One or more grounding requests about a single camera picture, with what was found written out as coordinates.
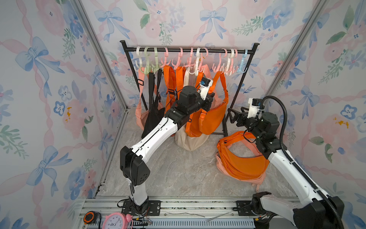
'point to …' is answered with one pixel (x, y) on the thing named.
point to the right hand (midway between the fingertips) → (236, 108)
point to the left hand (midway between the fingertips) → (215, 92)
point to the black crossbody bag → (156, 110)
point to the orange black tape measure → (90, 217)
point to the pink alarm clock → (116, 220)
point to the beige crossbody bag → (183, 141)
